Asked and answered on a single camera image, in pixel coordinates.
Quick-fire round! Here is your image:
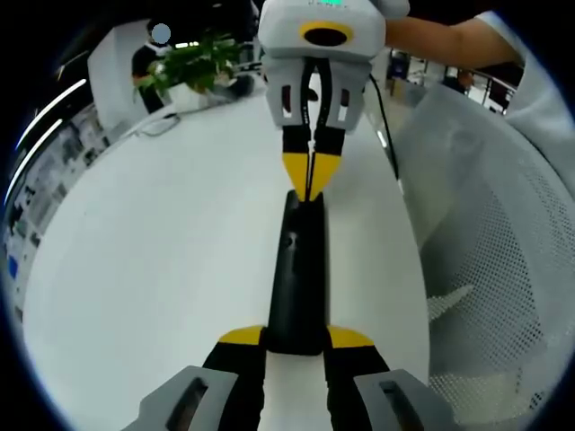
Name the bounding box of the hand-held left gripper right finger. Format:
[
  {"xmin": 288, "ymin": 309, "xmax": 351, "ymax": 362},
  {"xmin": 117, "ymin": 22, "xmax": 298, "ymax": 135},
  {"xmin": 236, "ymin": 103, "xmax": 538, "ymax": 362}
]
[{"xmin": 323, "ymin": 325, "xmax": 464, "ymax": 431}]

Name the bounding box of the black remote control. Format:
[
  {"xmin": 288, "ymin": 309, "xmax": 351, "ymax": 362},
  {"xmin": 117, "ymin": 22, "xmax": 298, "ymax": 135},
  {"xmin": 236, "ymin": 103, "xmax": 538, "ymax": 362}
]
[{"xmin": 265, "ymin": 189, "xmax": 332, "ymax": 356}]

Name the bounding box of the green potted plant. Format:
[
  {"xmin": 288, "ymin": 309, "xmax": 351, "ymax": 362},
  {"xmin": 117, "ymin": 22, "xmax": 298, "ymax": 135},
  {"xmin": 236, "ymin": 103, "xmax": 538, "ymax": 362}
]
[{"xmin": 133, "ymin": 33, "xmax": 252, "ymax": 111}]

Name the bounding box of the ceiling light strip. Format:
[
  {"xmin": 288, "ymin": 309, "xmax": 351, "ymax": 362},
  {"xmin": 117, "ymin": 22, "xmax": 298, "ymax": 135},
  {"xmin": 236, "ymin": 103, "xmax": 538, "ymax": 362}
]
[
  {"xmin": 15, "ymin": 79, "xmax": 87, "ymax": 152},
  {"xmin": 3, "ymin": 119, "xmax": 64, "ymax": 206}
]

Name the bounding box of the white mesh office chair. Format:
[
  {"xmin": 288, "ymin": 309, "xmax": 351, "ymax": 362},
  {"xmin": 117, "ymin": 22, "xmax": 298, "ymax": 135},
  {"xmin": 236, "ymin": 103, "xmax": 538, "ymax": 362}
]
[{"xmin": 394, "ymin": 83, "xmax": 575, "ymax": 426}]

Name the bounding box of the grey cable with plug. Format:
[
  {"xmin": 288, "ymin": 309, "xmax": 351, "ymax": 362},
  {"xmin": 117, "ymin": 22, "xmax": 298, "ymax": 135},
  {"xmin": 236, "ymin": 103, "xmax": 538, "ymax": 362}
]
[{"xmin": 134, "ymin": 110, "xmax": 183, "ymax": 138}]

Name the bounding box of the black round object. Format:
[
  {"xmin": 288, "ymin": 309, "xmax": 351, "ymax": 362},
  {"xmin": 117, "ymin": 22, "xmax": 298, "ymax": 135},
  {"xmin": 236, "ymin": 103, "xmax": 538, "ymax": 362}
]
[{"xmin": 224, "ymin": 74, "xmax": 257, "ymax": 98}]

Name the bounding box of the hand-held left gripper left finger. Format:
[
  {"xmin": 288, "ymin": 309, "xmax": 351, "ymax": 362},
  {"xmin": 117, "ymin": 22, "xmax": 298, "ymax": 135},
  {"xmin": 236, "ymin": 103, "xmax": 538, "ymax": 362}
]
[{"xmin": 119, "ymin": 326, "xmax": 266, "ymax": 431}]

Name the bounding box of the person's white shirt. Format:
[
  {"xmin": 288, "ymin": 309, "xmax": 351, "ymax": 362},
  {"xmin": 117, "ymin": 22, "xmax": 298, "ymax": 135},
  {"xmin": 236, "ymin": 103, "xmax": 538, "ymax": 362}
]
[{"xmin": 471, "ymin": 11, "xmax": 575, "ymax": 149}]

